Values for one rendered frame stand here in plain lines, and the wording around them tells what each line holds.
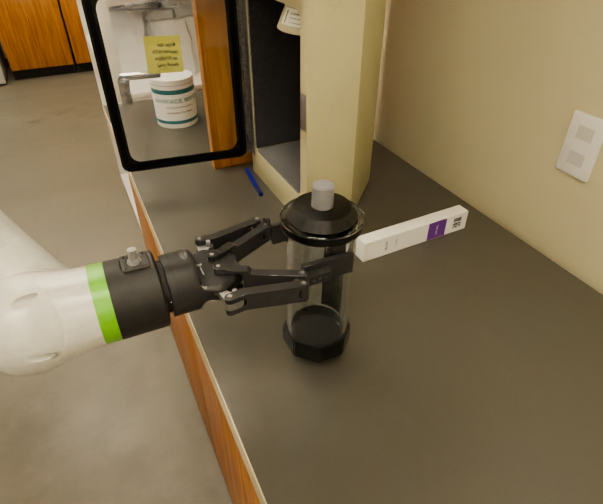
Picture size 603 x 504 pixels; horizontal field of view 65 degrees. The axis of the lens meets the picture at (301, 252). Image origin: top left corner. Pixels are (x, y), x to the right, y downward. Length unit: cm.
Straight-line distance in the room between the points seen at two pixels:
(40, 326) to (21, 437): 152
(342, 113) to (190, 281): 52
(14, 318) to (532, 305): 79
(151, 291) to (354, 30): 59
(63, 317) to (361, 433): 40
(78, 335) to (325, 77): 60
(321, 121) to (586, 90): 47
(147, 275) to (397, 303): 48
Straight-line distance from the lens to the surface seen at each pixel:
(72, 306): 54
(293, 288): 54
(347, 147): 98
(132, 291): 54
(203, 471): 176
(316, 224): 57
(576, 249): 107
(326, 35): 89
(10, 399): 217
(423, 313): 86
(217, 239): 63
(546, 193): 108
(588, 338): 92
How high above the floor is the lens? 152
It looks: 37 degrees down
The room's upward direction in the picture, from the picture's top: straight up
